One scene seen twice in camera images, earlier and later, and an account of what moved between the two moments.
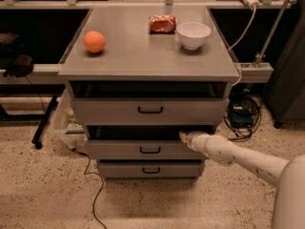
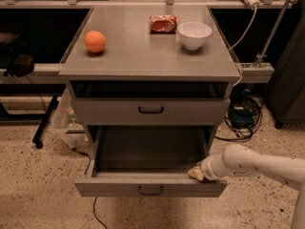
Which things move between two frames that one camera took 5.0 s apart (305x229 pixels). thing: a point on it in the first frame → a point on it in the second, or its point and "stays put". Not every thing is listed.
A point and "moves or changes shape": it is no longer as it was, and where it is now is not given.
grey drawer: [142, 142] moves or changes shape
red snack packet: [162, 24] stays put
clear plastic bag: [66, 125] stays put
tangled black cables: [243, 114] stays put
